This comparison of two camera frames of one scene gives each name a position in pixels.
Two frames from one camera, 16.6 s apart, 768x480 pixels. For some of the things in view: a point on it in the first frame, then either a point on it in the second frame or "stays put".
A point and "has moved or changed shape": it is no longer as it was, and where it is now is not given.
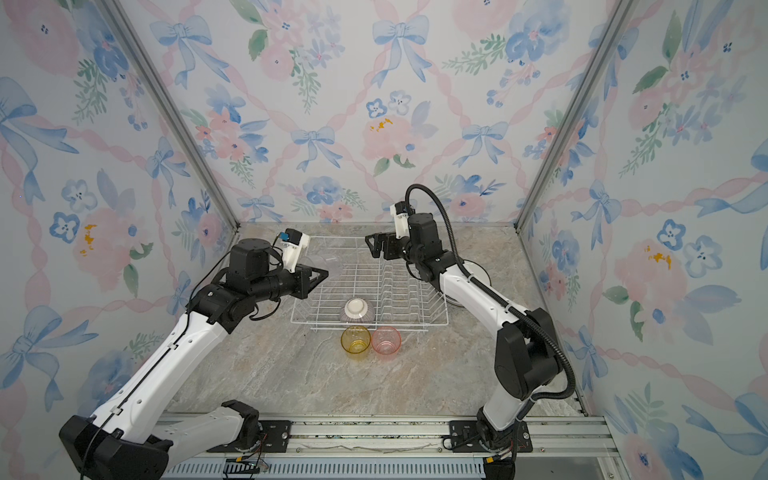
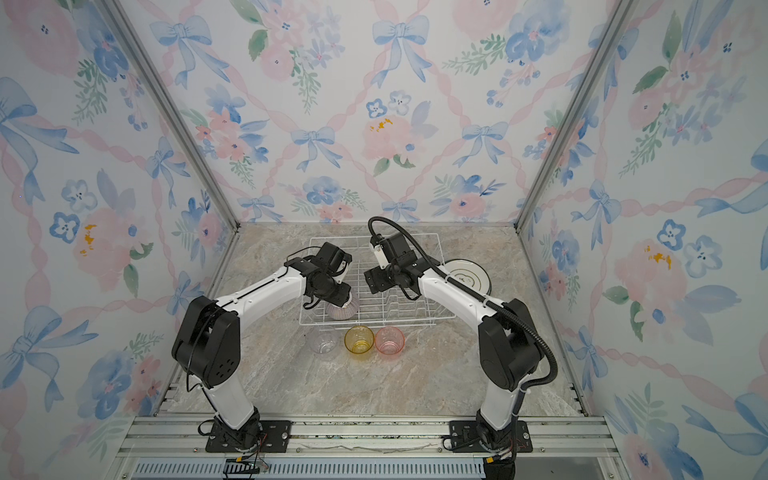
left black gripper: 305,284 → 342,298
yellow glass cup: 355,341 stays put
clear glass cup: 332,265 has moved or changed shape
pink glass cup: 386,342 stays put
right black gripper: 391,243 → 374,278
